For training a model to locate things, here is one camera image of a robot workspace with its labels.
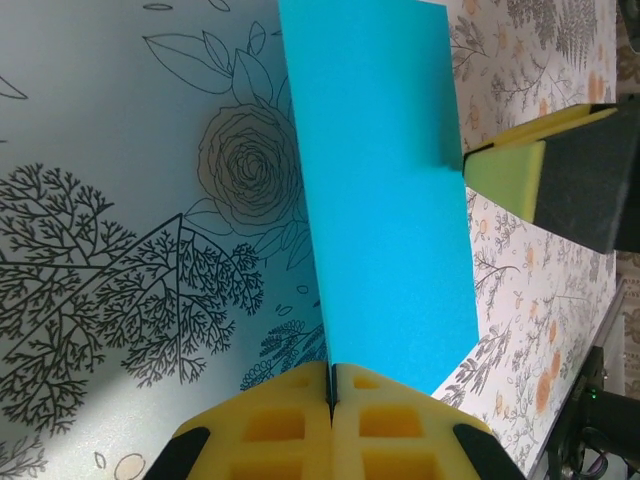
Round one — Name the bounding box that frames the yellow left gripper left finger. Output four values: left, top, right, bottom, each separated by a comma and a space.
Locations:
159, 362, 334, 480

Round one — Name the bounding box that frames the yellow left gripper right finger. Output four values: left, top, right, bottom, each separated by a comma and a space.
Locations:
329, 362, 526, 480

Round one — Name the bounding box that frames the blue square paper sheet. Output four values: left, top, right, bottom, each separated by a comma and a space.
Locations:
277, 0, 480, 396

